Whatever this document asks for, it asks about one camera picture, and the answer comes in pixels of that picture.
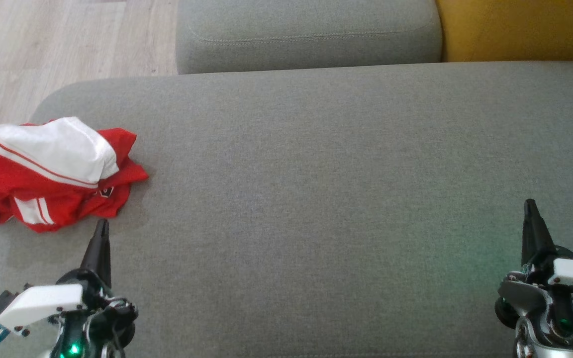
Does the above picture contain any red white basketball jersey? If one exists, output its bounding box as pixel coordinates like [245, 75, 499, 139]
[0, 117, 149, 199]

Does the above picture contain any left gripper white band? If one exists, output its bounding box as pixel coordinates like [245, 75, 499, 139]
[0, 219, 114, 335]

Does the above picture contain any yellow sofa backrest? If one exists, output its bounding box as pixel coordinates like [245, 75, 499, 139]
[436, 0, 573, 63]

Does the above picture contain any large grey sofa seat cushion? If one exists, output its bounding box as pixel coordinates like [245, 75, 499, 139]
[0, 61, 573, 358]

